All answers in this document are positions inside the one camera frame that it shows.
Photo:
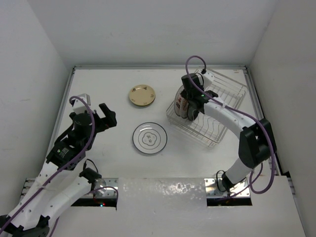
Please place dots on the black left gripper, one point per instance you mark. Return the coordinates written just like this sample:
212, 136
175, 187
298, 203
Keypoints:
109, 121

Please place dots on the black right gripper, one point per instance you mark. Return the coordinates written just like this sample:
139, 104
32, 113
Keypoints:
183, 94

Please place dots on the white plate black rings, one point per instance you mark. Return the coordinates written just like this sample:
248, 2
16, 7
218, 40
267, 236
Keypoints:
149, 138

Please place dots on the white plate red green text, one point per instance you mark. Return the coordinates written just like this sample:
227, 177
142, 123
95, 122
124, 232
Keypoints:
177, 101

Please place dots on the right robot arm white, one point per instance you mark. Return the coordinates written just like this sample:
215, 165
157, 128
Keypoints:
256, 138

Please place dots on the cream beige plate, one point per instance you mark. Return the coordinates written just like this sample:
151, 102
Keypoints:
142, 95

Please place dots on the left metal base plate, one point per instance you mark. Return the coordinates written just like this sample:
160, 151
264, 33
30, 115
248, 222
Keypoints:
103, 188

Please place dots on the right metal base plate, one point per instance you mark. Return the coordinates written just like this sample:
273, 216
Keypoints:
214, 189

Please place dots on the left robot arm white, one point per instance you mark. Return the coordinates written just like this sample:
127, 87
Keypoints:
39, 209

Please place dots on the clear wire dish rack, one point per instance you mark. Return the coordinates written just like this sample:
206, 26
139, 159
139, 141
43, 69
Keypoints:
205, 120

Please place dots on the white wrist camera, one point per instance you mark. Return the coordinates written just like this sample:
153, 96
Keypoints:
80, 106
206, 78

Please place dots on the metal base plate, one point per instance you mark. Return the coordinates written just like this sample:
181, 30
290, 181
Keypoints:
214, 189
103, 188

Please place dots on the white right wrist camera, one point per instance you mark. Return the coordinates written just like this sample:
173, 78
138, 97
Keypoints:
206, 78

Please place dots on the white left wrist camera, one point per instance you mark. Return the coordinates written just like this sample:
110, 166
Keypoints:
80, 106

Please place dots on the white plate orange sunburst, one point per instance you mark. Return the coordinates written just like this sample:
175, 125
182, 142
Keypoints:
184, 108

